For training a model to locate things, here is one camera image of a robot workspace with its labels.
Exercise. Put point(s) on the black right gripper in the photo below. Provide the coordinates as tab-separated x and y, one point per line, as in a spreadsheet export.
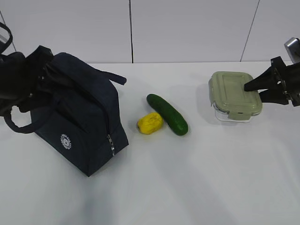
282	83

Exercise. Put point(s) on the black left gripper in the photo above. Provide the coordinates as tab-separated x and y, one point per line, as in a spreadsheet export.
43	69

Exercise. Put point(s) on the glass container green lid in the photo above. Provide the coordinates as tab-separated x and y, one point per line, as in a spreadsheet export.
229	100

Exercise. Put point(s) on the navy blue lunch bag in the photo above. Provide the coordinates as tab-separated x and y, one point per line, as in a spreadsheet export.
82	123

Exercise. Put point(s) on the green cucumber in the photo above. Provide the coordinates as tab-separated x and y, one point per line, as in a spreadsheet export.
172	117

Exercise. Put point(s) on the yellow toy pepper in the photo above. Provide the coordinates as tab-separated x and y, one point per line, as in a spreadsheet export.
150	123

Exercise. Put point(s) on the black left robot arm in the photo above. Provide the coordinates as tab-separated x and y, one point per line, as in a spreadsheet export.
13	81

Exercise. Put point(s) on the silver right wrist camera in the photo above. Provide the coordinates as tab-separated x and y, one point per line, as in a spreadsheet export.
292	47

